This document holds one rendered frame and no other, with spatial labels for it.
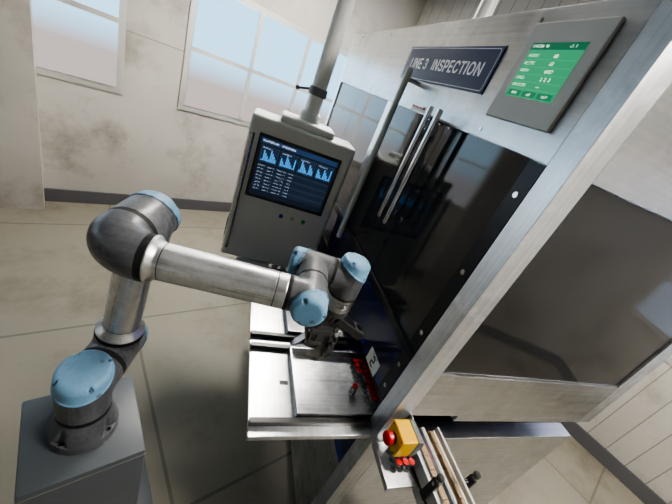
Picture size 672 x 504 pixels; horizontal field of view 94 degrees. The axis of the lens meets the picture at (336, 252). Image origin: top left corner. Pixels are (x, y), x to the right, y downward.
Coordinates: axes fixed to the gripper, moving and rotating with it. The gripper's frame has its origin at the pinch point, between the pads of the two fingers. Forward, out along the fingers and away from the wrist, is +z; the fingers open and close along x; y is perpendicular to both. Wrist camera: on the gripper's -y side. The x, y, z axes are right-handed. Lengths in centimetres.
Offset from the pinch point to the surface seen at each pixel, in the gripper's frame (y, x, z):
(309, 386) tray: -5.5, -5.3, 21.3
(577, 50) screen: -23, -2, -91
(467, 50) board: -24, -43, -91
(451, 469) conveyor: -46, 25, 16
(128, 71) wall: 126, -268, -13
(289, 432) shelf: 3.1, 10.3, 21.6
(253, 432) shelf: 13.8, 10.1, 21.6
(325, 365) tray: -13.4, -14.6, 21.2
